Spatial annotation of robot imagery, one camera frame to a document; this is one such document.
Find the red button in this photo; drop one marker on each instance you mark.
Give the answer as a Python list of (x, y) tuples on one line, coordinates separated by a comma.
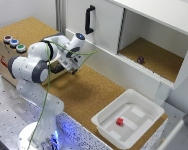
[(8, 38)]

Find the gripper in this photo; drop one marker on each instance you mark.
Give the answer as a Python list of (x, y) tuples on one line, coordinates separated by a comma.
[(71, 60)]

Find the wooden drawer box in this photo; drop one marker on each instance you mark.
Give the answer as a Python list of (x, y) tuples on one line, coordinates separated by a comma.
[(29, 28)]

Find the white plastic box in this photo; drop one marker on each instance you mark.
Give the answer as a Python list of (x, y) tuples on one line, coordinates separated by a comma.
[(140, 103)]

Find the green button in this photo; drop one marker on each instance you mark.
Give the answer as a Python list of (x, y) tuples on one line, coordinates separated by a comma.
[(21, 48)]

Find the wooden drawer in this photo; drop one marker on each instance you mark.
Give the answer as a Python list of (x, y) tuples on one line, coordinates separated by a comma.
[(54, 62)]

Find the pink block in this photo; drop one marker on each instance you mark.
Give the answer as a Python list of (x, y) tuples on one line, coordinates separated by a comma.
[(119, 121)]

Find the white sliding door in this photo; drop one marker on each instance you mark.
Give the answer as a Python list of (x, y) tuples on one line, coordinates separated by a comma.
[(105, 23)]

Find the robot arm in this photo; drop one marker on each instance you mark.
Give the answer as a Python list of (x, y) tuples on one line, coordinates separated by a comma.
[(27, 68)]

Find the white cabinet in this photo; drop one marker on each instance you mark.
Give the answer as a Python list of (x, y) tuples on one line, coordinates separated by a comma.
[(154, 11)]

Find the blue button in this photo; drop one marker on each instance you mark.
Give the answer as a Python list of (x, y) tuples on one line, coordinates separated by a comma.
[(14, 42)]

